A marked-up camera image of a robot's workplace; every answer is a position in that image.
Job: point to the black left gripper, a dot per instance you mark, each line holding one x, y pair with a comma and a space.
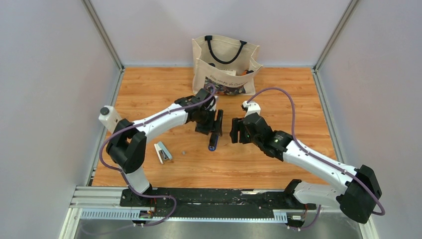
211, 127

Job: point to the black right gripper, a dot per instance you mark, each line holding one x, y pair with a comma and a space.
236, 123

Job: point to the blue black stapler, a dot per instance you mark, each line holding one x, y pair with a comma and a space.
213, 142

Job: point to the light blue white stapler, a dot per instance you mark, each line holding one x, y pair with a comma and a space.
162, 152

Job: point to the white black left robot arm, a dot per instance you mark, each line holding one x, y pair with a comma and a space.
127, 144

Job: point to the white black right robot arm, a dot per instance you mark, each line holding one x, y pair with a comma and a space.
355, 191

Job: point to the beige canvas tote bag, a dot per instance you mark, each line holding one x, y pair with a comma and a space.
228, 64

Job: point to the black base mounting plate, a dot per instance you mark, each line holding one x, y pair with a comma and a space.
214, 203

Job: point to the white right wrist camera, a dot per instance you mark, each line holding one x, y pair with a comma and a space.
251, 108

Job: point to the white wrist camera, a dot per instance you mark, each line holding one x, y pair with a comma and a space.
212, 106
251, 108

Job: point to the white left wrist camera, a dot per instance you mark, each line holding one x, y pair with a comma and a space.
212, 106

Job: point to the aluminium frame rail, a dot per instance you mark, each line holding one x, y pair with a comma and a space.
102, 203

